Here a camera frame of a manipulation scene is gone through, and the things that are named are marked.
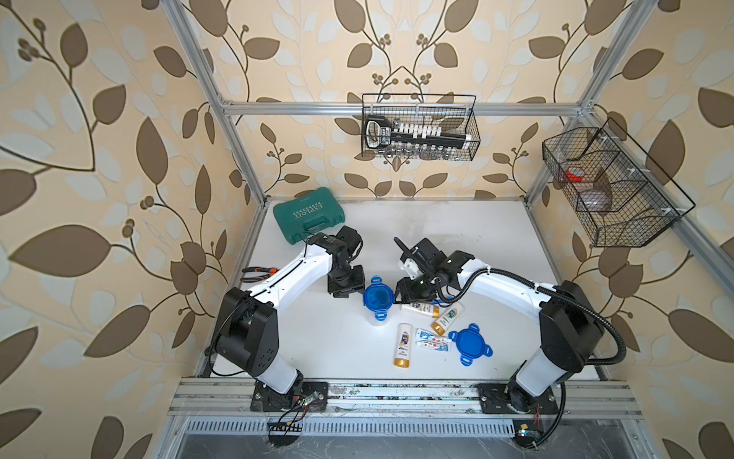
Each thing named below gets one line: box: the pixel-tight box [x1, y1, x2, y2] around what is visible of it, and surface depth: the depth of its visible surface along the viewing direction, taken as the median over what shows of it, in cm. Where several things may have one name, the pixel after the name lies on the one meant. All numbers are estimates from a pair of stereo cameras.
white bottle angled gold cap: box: [431, 302, 465, 336], surface depth 88 cm
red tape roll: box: [565, 166, 585, 183], surface depth 84 cm
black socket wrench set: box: [365, 115, 473, 149], surface depth 84 cm
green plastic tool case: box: [273, 186, 346, 245], surface depth 114 cm
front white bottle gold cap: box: [393, 323, 413, 369], surface depth 83 cm
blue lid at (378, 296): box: [363, 275, 395, 322], surface depth 81 cm
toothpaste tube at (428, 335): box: [414, 327, 450, 343], surface depth 86 cm
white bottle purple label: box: [400, 302, 441, 319], surface depth 91 cm
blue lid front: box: [447, 323, 494, 368], surface depth 85 cm
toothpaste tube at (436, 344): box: [415, 340, 450, 351], surface depth 84 cm
